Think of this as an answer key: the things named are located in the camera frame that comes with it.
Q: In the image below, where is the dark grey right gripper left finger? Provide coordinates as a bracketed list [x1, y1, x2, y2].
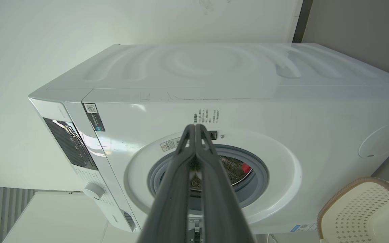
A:
[136, 124, 196, 243]

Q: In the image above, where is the white cabinet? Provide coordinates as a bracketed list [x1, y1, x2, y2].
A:
[1, 191, 141, 243]

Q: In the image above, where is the white front-load washing machine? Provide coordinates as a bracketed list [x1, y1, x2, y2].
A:
[28, 43, 389, 234]

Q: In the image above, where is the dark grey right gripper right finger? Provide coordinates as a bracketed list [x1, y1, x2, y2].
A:
[194, 124, 258, 243]

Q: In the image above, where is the cream perforated laundry basket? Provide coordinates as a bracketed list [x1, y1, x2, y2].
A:
[317, 177, 389, 243]

